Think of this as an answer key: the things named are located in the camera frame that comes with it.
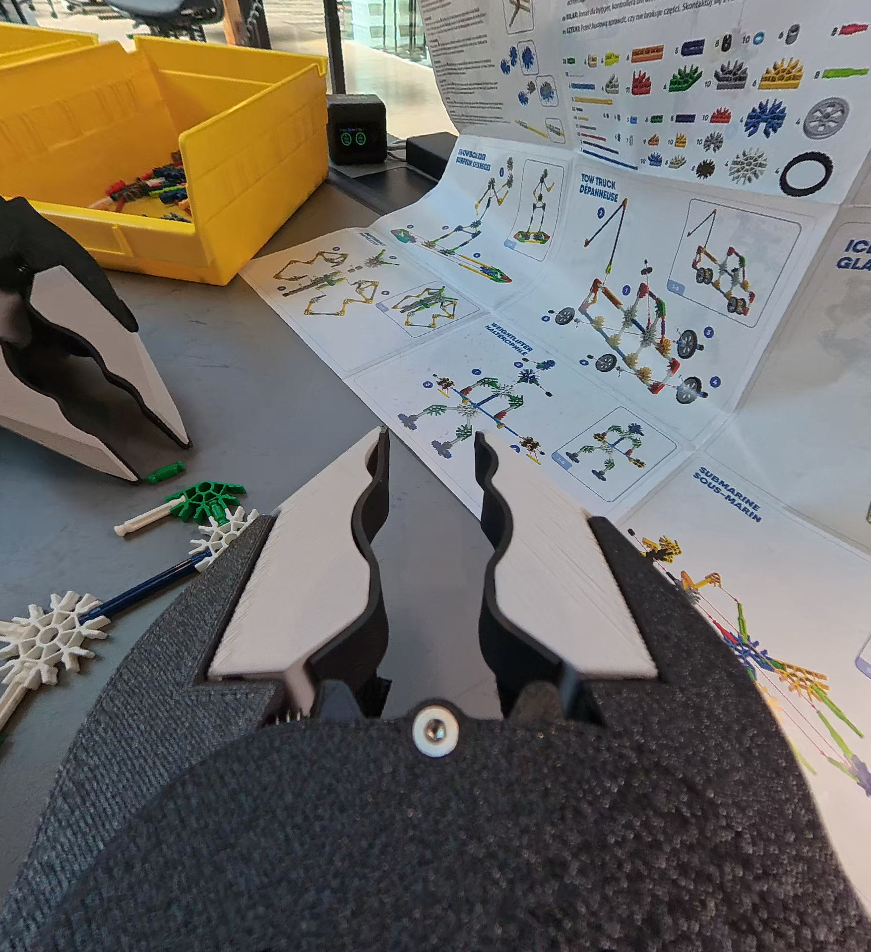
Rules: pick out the black power adapter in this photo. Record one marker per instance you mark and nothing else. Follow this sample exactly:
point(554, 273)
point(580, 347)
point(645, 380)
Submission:
point(432, 152)

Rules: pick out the yellow plastic bin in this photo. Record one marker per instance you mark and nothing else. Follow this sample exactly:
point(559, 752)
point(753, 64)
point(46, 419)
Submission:
point(257, 171)
point(19, 44)

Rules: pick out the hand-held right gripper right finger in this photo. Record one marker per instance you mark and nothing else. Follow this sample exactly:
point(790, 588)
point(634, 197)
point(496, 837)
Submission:
point(569, 595)

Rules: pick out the black device with green display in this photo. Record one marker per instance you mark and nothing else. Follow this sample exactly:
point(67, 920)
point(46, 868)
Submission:
point(357, 111)

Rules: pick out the pile of colourful toy pieces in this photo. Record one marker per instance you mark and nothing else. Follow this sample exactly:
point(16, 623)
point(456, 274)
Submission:
point(145, 190)

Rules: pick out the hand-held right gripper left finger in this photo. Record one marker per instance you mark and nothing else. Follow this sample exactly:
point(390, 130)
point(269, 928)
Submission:
point(301, 595)

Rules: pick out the wooden standing desk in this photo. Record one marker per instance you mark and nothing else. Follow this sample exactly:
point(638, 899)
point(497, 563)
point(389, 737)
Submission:
point(333, 44)

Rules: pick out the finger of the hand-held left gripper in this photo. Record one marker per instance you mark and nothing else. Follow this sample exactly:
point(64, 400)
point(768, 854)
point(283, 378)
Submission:
point(19, 409)
point(115, 342)

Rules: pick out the grey mesh office chair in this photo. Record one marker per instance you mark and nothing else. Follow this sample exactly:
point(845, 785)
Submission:
point(167, 11)

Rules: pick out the short green toy rod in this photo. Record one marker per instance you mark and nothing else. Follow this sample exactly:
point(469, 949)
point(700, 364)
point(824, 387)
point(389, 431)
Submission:
point(164, 472)

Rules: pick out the grey desk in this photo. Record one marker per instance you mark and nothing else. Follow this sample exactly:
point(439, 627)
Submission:
point(257, 357)

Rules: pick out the folded paper instruction sheet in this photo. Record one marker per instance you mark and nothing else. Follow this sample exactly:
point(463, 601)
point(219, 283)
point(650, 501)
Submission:
point(778, 409)

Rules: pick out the green white toy connector assembly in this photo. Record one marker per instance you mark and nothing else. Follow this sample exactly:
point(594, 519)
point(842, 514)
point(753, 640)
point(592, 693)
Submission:
point(145, 584)

